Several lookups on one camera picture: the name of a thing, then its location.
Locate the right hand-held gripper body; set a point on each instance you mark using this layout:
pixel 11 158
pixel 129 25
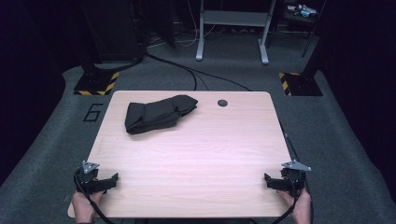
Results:
pixel 294 179

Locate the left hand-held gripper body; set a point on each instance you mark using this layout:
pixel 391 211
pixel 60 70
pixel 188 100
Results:
pixel 86 177

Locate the black pleated skirt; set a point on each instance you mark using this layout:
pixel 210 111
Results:
pixel 155 115

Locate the person's left hand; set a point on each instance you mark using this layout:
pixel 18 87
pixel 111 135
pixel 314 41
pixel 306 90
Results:
pixel 83 205

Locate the person's right hand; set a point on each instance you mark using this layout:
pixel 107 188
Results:
pixel 300 207

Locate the black stand base striped edge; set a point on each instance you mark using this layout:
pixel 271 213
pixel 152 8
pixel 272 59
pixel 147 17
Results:
pixel 302 84
pixel 95 84

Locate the thin black stand leg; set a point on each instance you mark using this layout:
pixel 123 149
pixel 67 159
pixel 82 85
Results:
pixel 313 31

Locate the dark cabinet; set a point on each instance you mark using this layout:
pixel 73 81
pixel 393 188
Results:
pixel 115 28

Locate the small items on dark shelf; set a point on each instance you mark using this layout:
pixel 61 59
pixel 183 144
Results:
pixel 301 10

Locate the grey metal desk frame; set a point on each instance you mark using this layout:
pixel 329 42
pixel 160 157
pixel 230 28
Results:
pixel 232 18

